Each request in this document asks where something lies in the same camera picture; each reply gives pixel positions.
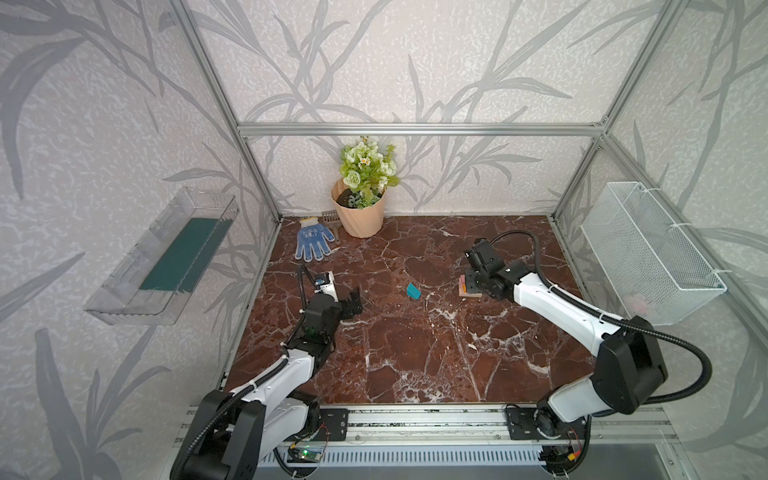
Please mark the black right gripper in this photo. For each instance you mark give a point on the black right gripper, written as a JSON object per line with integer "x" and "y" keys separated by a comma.
{"x": 477, "y": 282}

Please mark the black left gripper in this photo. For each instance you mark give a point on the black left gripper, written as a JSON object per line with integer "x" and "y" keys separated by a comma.
{"x": 343, "y": 306}

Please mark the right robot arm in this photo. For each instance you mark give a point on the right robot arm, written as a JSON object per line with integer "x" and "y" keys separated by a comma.
{"x": 629, "y": 364}

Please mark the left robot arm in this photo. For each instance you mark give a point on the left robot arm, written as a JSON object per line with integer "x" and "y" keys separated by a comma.
{"x": 232, "y": 431}

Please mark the teal triangular wood block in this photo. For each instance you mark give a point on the teal triangular wood block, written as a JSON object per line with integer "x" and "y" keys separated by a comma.
{"x": 413, "y": 292}

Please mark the blue work glove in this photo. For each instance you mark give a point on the blue work glove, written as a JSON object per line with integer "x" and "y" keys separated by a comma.
{"x": 313, "y": 240}

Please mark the beige flower pot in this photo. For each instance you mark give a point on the beige flower pot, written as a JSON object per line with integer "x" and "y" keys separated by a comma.
{"x": 358, "y": 223}

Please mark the small brown brush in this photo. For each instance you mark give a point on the small brown brush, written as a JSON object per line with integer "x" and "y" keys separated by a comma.
{"x": 331, "y": 218}

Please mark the green white artificial flowers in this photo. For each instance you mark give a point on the green white artificial flowers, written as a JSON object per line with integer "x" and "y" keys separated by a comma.
{"x": 367, "y": 171}

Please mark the left circuit board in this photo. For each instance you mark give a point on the left circuit board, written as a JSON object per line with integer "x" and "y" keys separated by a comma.
{"x": 304, "y": 455}

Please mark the pink object in basket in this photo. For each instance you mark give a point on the pink object in basket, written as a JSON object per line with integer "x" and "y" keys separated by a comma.
{"x": 637, "y": 305}

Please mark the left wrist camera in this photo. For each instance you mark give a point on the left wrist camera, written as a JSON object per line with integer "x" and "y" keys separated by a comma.
{"x": 324, "y": 283}

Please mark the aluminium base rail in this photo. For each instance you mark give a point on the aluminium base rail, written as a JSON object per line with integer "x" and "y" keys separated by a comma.
{"x": 479, "y": 424}

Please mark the white wire mesh basket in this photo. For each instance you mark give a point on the white wire mesh basket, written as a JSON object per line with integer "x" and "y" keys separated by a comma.
{"x": 642, "y": 249}

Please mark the clear plastic wall shelf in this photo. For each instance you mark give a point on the clear plastic wall shelf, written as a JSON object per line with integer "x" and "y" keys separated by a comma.
{"x": 153, "y": 283}

